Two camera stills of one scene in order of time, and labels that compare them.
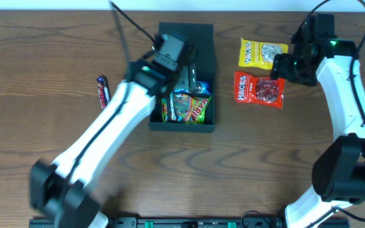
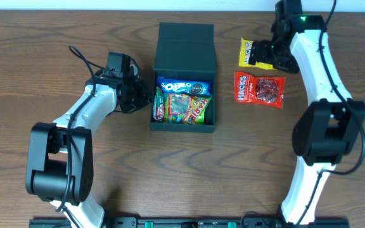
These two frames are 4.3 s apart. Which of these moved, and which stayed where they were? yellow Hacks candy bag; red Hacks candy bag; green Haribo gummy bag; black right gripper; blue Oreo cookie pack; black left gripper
Moved: black right gripper; black left gripper
Stayed: red Hacks candy bag; green Haribo gummy bag; yellow Hacks candy bag; blue Oreo cookie pack
